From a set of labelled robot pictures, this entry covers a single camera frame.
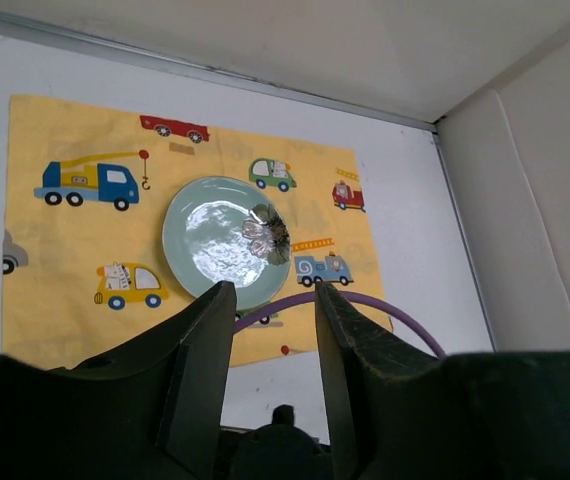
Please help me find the light green floral plate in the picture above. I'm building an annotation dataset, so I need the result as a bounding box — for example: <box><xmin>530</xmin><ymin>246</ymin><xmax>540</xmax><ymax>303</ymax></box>
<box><xmin>162</xmin><ymin>176</ymin><xmax>292</xmax><ymax>310</ymax></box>

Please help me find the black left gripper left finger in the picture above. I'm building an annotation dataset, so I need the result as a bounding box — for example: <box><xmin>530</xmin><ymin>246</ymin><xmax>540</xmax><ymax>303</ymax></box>
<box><xmin>39</xmin><ymin>280</ymin><xmax>239</xmax><ymax>476</ymax></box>

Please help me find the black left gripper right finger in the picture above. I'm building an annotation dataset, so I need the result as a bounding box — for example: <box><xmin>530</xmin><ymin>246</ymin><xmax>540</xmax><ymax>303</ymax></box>
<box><xmin>315</xmin><ymin>283</ymin><xmax>445</xmax><ymax>479</ymax></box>

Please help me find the yellow vehicle print cloth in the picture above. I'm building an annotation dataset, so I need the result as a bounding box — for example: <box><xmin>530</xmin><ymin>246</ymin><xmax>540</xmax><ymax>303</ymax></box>
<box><xmin>2</xmin><ymin>95</ymin><xmax>384</xmax><ymax>369</ymax></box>

